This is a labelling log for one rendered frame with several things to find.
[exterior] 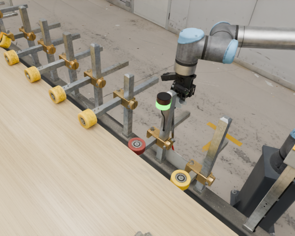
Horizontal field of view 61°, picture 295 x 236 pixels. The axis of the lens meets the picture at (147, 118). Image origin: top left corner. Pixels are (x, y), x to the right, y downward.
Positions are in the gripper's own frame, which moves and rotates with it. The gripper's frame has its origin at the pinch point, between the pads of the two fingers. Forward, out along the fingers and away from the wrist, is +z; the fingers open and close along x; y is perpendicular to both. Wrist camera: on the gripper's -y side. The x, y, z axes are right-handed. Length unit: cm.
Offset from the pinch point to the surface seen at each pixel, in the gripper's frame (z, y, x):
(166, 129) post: 6.7, 4.3, -9.0
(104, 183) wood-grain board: 11.0, 3.9, -45.8
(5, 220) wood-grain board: 11, -8, -78
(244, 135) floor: 101, 11, 125
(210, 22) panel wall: 61, -125, 259
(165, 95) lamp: -13.7, 2.7, -11.7
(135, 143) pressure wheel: 10.4, -2.2, -23.0
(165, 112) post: -3.4, 2.7, -9.5
